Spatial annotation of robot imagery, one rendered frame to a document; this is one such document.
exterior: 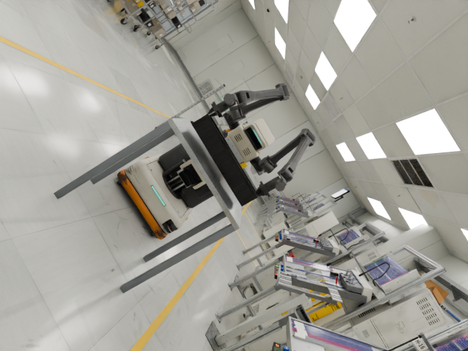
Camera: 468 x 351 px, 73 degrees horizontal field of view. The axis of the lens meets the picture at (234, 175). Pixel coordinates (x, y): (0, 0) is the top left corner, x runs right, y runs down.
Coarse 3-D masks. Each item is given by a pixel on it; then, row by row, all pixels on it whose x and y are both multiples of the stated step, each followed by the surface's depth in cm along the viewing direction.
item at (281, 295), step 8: (272, 296) 344; (280, 296) 332; (288, 296) 320; (256, 304) 346; (264, 304) 335; (272, 304) 322; (248, 312) 338; (256, 312) 327; (288, 312) 286; (296, 312) 292; (272, 320) 288; (256, 328) 291; (272, 336) 282; (280, 336) 281; (256, 344) 284; (264, 344) 283; (272, 344) 282
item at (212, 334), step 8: (296, 296) 247; (304, 296) 244; (280, 304) 249; (288, 304) 246; (296, 304) 245; (264, 312) 252; (272, 312) 248; (280, 312) 247; (248, 320) 254; (256, 320) 250; (264, 320) 249; (208, 328) 257; (216, 328) 268; (232, 328) 257; (240, 328) 252; (248, 328) 251; (208, 336) 248; (216, 336) 259; (224, 336) 254; (232, 336) 253; (216, 344) 253; (224, 344) 267
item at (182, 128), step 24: (168, 120) 166; (144, 144) 169; (192, 144) 178; (96, 168) 172; (216, 168) 206; (216, 192) 171; (216, 216) 216; (240, 216) 194; (216, 240) 176; (168, 264) 180; (120, 288) 184
